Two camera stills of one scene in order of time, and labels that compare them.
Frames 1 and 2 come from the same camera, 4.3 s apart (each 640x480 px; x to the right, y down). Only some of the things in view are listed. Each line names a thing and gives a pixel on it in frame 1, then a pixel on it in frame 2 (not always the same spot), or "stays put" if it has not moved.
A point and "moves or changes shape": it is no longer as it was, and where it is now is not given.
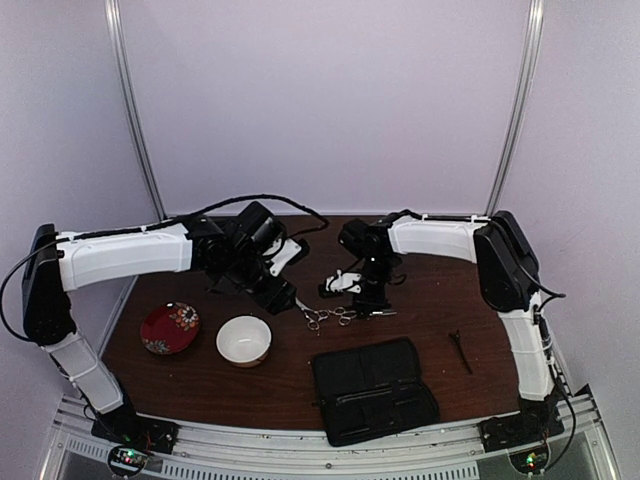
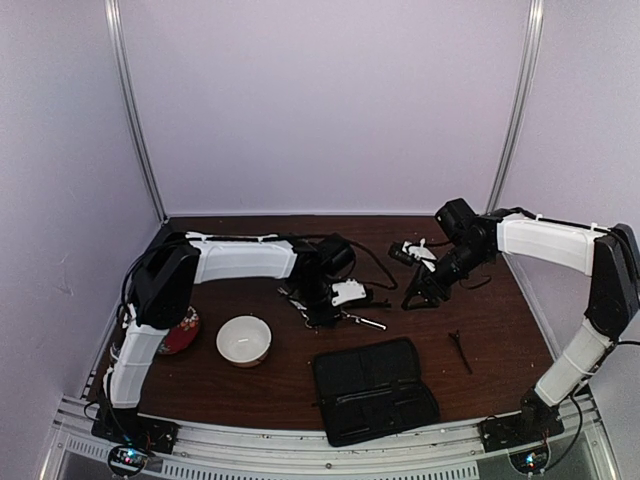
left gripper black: (273, 299) to (317, 318)
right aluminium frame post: (523, 105) stays put
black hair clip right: (455, 336) stays put
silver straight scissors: (344, 320) moves or changes shape
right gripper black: (375, 301) to (425, 282)
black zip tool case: (372, 392) stays put
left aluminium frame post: (125, 79) stays put
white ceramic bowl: (244, 341) stays put
